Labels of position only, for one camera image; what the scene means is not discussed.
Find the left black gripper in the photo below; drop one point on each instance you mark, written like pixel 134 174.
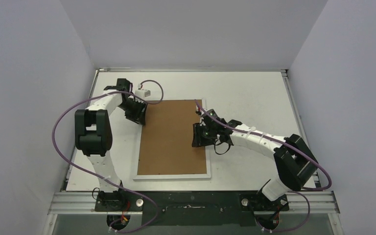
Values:
pixel 139 116

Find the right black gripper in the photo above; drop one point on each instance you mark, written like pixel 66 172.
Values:
pixel 201 136

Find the white picture frame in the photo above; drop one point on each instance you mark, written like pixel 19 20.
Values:
pixel 175 176

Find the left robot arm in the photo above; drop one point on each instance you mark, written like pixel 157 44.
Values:
pixel 94 137

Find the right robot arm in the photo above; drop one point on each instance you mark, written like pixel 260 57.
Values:
pixel 294 161

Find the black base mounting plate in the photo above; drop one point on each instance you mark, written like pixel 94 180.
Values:
pixel 189 208

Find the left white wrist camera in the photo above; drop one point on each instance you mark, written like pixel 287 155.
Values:
pixel 142 93

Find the aluminium rail front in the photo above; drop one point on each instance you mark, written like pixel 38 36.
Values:
pixel 83 203

